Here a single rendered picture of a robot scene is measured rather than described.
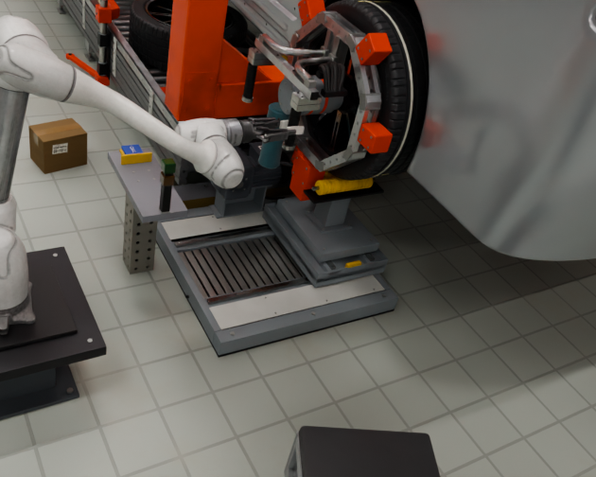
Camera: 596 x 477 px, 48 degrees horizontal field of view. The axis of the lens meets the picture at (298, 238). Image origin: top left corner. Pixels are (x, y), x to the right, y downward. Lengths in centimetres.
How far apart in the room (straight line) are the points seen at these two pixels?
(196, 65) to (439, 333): 149
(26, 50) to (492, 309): 222
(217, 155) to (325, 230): 100
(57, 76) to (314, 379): 141
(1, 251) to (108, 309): 73
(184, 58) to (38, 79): 99
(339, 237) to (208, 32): 99
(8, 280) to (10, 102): 51
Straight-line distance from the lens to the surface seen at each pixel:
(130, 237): 272
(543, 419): 281
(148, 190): 251
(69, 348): 214
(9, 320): 219
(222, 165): 195
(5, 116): 205
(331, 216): 284
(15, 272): 209
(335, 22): 241
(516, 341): 307
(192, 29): 266
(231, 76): 284
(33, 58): 183
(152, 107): 336
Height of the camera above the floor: 189
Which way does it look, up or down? 37 degrees down
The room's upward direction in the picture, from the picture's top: 14 degrees clockwise
